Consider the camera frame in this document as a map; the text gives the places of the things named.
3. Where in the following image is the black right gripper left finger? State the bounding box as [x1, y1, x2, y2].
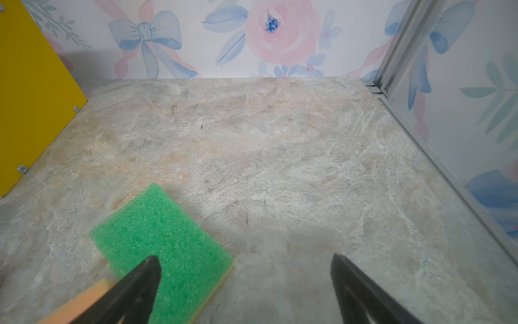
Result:
[72, 256, 162, 324]

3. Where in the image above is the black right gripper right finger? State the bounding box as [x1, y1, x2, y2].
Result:
[330, 254, 421, 324]

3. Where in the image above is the pink orange sponge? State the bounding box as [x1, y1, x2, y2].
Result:
[38, 279, 115, 324]

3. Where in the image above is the bright green scrub sponge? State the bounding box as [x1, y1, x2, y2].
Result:
[90, 184, 234, 323]

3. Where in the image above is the yellow shelf unit frame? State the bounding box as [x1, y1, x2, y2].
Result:
[1, 1, 87, 196]

